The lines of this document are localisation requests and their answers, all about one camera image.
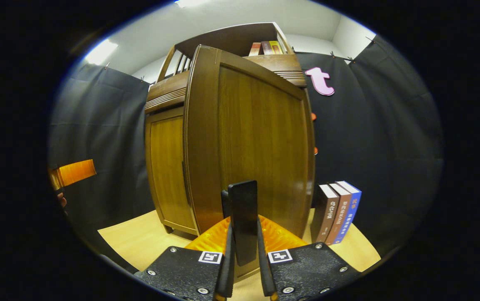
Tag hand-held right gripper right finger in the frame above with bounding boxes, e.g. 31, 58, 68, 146
257, 215, 360, 301

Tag blue book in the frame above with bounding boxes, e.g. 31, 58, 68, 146
334, 181, 362, 245

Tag brown book with white top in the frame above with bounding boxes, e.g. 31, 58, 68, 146
310, 184, 340, 244

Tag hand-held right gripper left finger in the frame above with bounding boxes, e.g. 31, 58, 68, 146
133, 215, 237, 301

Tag wooden cabinet door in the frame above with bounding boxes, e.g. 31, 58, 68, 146
183, 45, 316, 281
145, 107, 201, 237

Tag reddish brown book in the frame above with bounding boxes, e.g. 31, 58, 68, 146
325, 183, 352, 245

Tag small ceiling light panel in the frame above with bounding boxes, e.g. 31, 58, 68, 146
85, 40, 119, 65

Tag wooden double-door shoe cabinet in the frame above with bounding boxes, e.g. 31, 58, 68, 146
145, 22, 308, 237

